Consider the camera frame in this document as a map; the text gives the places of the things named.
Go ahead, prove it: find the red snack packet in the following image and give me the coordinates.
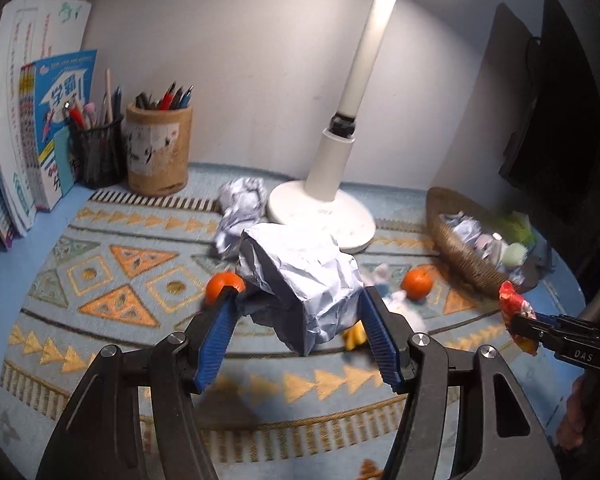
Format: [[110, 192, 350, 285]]
[[498, 281, 539, 356]]

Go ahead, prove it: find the large paper ball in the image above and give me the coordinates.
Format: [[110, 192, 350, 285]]
[[237, 223, 364, 356]]

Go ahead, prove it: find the pink white green plush toy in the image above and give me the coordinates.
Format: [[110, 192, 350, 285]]
[[474, 233, 528, 270]]

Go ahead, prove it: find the red fries plush toy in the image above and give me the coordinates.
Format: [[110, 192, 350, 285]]
[[341, 321, 367, 351]]

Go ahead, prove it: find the person's right hand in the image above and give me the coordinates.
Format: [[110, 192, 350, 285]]
[[556, 374, 600, 451]]

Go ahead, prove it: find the green tissue pack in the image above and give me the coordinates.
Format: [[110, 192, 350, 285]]
[[496, 211, 536, 249]]

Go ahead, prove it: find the brown ribbed glass bowl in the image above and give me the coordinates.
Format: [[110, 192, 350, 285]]
[[424, 186, 544, 297]]

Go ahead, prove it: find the crumpled paper in bowl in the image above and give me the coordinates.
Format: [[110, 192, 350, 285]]
[[439, 211, 482, 247]]

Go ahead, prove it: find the patterned blue table mat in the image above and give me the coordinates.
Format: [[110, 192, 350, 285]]
[[0, 166, 578, 479]]

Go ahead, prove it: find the orange tangerine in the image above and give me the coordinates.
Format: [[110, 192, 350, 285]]
[[204, 271, 246, 306], [401, 266, 434, 301]]

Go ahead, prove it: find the dark monitor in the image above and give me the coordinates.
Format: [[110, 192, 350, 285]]
[[500, 0, 600, 276]]

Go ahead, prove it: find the crumpled paper near lamp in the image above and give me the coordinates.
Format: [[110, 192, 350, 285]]
[[214, 177, 268, 260]]

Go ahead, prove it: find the black mesh pen holder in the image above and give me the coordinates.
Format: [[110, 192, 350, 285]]
[[69, 116, 128, 190]]

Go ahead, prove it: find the white desk lamp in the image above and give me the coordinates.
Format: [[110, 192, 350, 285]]
[[266, 0, 396, 254]]

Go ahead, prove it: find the bamboo pen holder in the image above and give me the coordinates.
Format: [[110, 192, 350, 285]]
[[123, 104, 194, 197]]

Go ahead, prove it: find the blue cover workbook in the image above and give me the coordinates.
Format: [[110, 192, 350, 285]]
[[19, 50, 97, 211]]

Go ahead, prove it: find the white cover workbook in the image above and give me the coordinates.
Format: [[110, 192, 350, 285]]
[[0, 0, 96, 236]]

